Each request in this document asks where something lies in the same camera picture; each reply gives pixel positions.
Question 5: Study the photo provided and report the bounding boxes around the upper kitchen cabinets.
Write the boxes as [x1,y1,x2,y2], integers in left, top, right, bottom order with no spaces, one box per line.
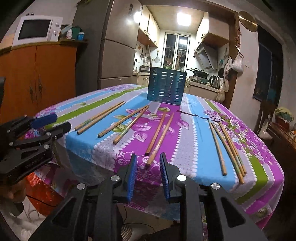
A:
[137,6,160,48]

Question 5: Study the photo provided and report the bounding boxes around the round gold wall plate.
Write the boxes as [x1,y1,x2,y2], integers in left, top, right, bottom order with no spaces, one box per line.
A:
[238,10,258,32]

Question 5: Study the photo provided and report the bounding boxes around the steel electric kettle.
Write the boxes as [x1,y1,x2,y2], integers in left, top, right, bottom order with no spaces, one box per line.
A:
[209,75,221,90]

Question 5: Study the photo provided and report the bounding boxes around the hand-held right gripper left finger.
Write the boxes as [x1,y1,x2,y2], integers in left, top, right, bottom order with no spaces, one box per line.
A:
[28,153,138,241]

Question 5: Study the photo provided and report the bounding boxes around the gas stove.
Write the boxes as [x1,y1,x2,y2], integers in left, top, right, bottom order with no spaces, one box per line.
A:
[188,75,210,84]

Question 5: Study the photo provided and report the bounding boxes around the kitchen counter with cabinets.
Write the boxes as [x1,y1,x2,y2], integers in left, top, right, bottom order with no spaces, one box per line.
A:
[133,71,220,95]

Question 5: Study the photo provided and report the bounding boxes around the hanging cloth bags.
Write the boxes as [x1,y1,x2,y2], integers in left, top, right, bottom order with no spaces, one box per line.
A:
[217,56,233,103]

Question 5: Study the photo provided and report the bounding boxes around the grey refrigerator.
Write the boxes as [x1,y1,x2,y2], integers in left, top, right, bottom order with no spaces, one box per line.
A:
[72,0,137,90]

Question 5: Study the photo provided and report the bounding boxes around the white microwave oven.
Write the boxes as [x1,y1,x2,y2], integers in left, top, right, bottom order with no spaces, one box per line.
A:
[12,16,63,47]

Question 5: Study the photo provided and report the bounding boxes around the person's left hand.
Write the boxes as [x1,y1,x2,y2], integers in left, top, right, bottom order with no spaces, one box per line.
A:
[0,179,27,204]

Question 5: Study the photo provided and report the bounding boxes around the red bag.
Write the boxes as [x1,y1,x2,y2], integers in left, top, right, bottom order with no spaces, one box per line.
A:
[25,173,63,215]

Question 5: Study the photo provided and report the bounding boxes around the square ceiling light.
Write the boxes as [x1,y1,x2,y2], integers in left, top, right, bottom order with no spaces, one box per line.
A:
[176,11,192,26]

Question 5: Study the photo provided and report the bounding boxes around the wooden chopstick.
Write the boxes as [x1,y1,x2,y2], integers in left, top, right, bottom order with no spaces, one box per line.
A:
[214,125,244,176]
[208,120,227,176]
[211,122,245,185]
[112,106,151,145]
[145,113,167,156]
[218,121,247,176]
[74,101,125,131]
[77,102,126,135]
[146,113,175,166]
[98,105,149,138]

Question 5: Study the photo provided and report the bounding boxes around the dark wooden side table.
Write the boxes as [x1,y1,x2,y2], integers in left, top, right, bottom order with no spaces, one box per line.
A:
[266,123,296,154]

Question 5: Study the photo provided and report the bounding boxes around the blue slotted utensil holder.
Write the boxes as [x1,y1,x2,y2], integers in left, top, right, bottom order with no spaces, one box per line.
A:
[147,67,187,106]

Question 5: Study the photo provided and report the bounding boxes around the floral striped tablecloth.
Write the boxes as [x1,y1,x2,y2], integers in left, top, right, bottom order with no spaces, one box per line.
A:
[35,83,285,230]

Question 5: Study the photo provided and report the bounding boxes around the black wok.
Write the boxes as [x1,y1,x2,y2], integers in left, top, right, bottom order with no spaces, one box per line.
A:
[186,68,210,76]

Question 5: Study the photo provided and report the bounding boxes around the potted flowers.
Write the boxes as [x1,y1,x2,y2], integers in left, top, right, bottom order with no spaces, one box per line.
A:
[275,107,294,130]

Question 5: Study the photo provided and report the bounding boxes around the wooden chair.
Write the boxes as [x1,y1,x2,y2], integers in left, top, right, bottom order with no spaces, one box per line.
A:
[254,102,275,135]

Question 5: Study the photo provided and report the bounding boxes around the steel range hood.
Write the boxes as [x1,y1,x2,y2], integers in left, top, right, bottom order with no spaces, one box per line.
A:
[194,42,218,70]

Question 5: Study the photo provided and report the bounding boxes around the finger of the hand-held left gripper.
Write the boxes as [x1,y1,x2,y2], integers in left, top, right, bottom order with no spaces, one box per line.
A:
[10,122,72,176]
[5,113,58,135]

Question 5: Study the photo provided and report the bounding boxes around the white plastic bag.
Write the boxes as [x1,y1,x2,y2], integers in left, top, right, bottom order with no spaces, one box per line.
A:
[232,46,245,73]

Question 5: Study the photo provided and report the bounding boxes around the orange wooden cabinet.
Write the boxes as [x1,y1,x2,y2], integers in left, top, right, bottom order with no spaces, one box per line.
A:
[0,40,78,122]

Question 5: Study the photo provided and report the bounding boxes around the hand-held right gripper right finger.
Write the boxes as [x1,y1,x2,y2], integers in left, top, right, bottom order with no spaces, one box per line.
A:
[160,152,269,241]

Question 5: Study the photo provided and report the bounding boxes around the kitchen window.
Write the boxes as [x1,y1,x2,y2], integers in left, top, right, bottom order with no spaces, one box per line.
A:
[165,32,191,70]

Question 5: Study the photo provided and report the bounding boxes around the black cable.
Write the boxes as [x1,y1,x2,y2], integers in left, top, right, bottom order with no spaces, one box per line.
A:
[25,196,59,208]

